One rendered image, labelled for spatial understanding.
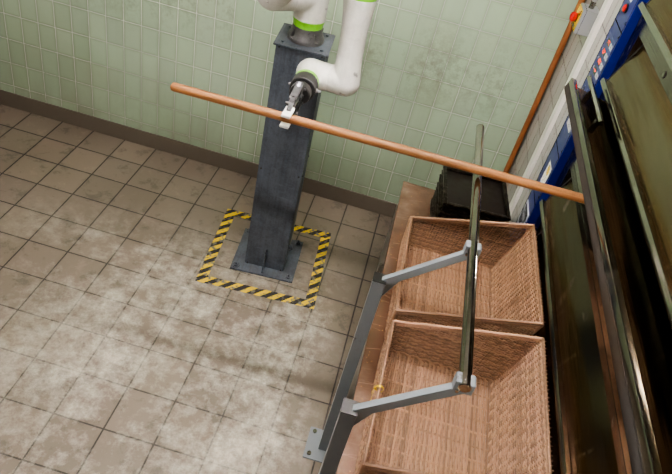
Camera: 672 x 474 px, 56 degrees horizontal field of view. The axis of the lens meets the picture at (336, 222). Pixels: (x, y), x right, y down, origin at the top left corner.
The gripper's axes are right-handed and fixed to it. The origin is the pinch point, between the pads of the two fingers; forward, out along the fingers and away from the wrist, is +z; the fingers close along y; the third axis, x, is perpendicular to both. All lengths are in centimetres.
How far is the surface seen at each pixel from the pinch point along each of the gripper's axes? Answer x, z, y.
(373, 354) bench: -49, 33, 62
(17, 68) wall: 183, -128, 92
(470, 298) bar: -64, 58, 2
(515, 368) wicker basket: -93, 34, 48
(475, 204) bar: -64, 16, 2
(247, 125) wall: 43, -126, 87
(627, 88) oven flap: -101, -17, -32
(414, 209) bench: -55, -56, 62
